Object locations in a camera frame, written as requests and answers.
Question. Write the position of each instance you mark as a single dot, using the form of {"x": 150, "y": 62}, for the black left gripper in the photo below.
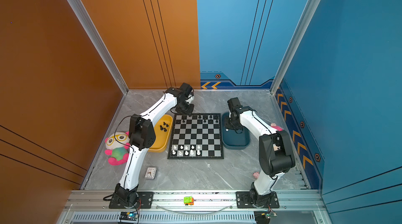
{"x": 190, "y": 111}

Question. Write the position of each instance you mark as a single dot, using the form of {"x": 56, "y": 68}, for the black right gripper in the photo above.
{"x": 227, "y": 126}

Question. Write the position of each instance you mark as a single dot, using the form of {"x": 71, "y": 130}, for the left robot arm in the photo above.
{"x": 142, "y": 136}

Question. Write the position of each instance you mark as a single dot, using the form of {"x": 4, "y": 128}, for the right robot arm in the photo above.
{"x": 276, "y": 155}

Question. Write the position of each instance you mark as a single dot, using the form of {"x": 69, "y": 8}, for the right green circuit board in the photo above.
{"x": 264, "y": 217}

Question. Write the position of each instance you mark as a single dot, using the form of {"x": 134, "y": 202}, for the green circuit board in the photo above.
{"x": 264, "y": 217}
{"x": 129, "y": 217}

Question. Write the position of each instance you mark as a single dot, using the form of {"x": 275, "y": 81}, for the left green circuit board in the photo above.
{"x": 129, "y": 217}

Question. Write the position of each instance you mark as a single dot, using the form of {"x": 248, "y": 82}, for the dark teal plastic tray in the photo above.
{"x": 234, "y": 140}

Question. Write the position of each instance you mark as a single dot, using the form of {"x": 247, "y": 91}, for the yellow plastic tray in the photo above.
{"x": 163, "y": 132}

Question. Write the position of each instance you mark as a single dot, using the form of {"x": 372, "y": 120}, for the black white chessboard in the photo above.
{"x": 196, "y": 136}

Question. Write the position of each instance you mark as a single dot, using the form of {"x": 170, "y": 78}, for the pink plush pig toy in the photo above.
{"x": 275, "y": 126}

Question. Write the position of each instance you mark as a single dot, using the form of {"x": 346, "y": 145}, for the small pink eraser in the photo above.
{"x": 256, "y": 175}

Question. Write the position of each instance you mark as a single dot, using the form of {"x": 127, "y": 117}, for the small clear alarm clock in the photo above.
{"x": 150, "y": 173}

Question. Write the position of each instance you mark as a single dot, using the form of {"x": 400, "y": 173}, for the pink green plush toy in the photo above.
{"x": 117, "y": 146}

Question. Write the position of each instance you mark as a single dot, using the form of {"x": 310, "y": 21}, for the green orange toy car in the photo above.
{"x": 188, "y": 201}

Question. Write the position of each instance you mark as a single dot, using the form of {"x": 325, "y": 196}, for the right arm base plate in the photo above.
{"x": 250, "y": 200}

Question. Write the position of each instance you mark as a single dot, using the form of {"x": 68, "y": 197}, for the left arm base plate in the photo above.
{"x": 143, "y": 200}

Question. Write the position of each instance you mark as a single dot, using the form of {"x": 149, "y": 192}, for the aluminium front rail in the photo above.
{"x": 204, "y": 200}

